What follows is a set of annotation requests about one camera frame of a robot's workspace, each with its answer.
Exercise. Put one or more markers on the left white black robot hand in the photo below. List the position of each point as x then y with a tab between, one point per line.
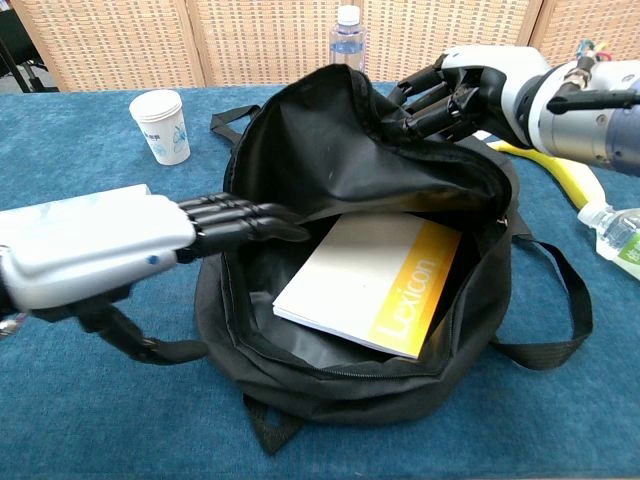
90	245

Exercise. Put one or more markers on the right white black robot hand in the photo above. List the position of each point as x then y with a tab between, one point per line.
465	100

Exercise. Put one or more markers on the black fabric backpack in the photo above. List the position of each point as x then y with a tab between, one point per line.
320	150

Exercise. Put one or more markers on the white and yellow book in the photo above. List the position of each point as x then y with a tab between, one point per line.
360	270

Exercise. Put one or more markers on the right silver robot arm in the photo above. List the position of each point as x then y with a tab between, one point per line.
580	125

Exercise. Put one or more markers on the clear water bottle white cap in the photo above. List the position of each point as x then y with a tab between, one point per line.
347	40

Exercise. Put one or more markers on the yellow banana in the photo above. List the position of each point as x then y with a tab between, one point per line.
575	175

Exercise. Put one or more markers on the white paper cup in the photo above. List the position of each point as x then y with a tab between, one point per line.
162	130

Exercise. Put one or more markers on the blue tablecloth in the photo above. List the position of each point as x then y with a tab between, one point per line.
100	410

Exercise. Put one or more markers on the black tripod stand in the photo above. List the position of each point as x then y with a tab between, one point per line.
27	75

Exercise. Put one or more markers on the green label plastic bottle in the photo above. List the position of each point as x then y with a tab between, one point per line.
617	235

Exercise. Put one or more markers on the wicker folding screen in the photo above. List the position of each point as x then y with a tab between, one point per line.
250	45

